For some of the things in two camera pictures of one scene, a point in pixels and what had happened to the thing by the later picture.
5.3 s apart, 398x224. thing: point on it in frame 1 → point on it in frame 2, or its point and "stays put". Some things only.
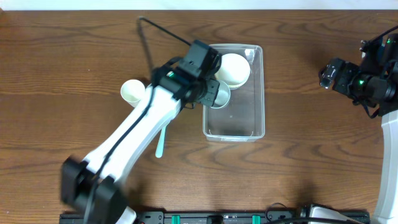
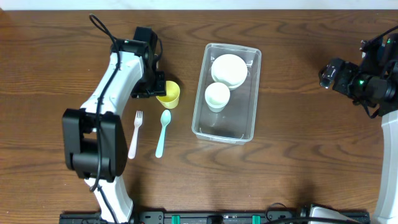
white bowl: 234,70 stays put
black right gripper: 353,73 stays put
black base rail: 216,218 stays put
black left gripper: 213,90 → 160,89
